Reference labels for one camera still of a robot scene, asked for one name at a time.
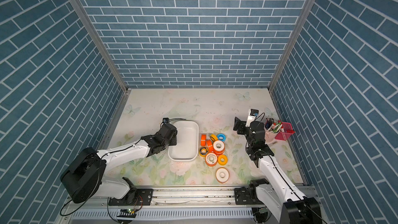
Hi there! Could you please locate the green circuit board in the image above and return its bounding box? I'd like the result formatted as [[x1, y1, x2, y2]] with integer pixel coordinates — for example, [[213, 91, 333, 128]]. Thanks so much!
[[117, 208, 137, 218]]

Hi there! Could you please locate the yellow black tape roll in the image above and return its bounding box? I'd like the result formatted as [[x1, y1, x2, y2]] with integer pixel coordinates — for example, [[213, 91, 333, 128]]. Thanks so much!
[[199, 146, 209, 157]]

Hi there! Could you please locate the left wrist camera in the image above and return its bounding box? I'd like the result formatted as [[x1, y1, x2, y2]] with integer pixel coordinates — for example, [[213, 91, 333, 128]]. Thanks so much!
[[162, 118, 170, 124]]

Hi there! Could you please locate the white storage box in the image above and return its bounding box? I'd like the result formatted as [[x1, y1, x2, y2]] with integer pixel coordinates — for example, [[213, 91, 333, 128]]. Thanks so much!
[[168, 120, 199, 162]]

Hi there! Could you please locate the blue tape roll small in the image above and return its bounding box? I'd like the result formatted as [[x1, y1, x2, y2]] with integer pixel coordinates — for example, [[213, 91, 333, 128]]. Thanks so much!
[[217, 133, 226, 142]]

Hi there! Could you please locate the pink pen cup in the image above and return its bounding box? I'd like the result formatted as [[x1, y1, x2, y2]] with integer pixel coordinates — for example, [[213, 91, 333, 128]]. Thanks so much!
[[264, 118, 283, 143]]

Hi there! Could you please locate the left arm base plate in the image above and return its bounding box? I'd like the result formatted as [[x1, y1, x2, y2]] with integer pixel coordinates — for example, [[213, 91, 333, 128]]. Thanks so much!
[[108, 188, 153, 207]]

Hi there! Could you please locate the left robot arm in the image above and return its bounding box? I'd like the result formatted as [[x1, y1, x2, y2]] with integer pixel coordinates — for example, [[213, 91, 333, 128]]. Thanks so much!
[[60, 123, 178, 204]]

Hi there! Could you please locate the large orange tape roll front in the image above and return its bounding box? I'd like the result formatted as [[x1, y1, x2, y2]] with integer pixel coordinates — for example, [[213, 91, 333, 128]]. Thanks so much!
[[216, 168, 230, 184]]

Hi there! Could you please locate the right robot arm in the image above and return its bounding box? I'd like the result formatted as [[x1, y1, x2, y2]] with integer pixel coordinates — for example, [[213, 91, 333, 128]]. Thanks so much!
[[233, 117, 326, 224]]

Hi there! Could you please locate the large orange white tape roll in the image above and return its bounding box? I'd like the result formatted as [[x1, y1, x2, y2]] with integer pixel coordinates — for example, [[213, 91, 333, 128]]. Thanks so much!
[[213, 140, 226, 155]]

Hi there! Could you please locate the yellow tape roll small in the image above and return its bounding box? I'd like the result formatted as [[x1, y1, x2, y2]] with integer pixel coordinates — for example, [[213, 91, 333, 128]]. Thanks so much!
[[210, 134, 218, 142]]

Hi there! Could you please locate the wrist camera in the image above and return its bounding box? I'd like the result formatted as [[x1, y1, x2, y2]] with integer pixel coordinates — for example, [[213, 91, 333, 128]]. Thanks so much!
[[162, 118, 170, 124], [246, 108, 259, 127]]

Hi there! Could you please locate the magenta plastic basket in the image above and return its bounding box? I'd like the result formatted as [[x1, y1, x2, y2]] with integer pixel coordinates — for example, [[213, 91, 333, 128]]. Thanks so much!
[[275, 122, 295, 141]]

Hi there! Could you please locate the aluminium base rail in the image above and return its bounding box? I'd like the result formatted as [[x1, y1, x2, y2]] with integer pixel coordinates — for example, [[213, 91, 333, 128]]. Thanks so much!
[[63, 186, 322, 209]]

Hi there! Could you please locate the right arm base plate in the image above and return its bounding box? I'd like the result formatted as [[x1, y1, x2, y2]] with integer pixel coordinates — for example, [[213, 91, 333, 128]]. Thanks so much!
[[234, 187, 258, 205]]

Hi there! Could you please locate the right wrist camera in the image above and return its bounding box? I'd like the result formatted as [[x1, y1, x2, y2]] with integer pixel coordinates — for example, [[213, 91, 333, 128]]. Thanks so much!
[[246, 108, 259, 127]]

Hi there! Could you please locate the yellow orange tape roll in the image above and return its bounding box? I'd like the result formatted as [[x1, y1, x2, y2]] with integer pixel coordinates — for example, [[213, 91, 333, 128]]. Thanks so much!
[[218, 155, 228, 166]]

